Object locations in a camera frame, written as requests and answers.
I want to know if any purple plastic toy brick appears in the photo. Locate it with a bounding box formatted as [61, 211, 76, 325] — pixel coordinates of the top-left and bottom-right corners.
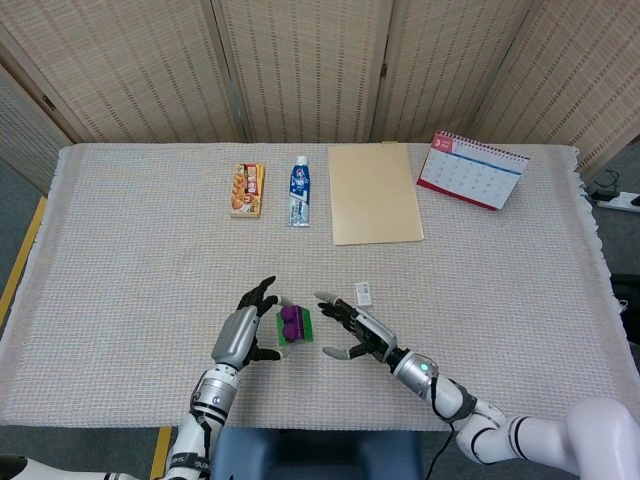
[279, 304, 307, 341]

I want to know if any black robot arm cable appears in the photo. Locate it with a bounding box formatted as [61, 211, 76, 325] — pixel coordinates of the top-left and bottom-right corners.
[430, 377, 457, 480]

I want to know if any black power adapter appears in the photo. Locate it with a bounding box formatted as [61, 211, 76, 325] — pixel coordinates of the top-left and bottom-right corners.
[596, 169, 622, 199]

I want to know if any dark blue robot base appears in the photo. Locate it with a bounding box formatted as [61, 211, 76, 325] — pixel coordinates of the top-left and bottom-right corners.
[213, 427, 421, 480]

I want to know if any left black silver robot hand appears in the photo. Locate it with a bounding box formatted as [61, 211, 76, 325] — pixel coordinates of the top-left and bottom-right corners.
[210, 275, 296, 372]

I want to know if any woven bamboo screen panel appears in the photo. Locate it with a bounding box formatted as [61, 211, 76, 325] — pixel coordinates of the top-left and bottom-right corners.
[372, 0, 546, 146]
[469, 0, 640, 174]
[0, 64, 66, 194]
[209, 0, 401, 145]
[0, 0, 246, 145]

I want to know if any red white desk calendar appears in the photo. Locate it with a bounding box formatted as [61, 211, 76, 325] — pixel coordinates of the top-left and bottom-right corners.
[416, 130, 532, 212]

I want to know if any green purple small box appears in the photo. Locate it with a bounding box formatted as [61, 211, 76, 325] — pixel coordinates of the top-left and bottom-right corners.
[276, 305, 317, 347]

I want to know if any white power strip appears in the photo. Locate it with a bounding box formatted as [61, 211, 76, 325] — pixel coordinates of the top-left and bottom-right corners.
[592, 191, 640, 214]

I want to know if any beige woven tablecloth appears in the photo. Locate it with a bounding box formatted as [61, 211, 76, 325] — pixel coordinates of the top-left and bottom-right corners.
[0, 142, 640, 434]

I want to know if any tan manila folder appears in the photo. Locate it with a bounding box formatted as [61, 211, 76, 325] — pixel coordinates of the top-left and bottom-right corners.
[327, 143, 425, 247]

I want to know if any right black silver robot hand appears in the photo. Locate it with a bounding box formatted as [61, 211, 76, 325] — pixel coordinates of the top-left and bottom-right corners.
[313, 291, 401, 369]

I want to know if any yellow orange food box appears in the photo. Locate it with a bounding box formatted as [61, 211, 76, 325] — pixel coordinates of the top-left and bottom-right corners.
[229, 162, 267, 219]

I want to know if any blue white toothpaste tube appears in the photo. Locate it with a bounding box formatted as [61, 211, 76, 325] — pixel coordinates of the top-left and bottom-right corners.
[286, 154, 313, 229]

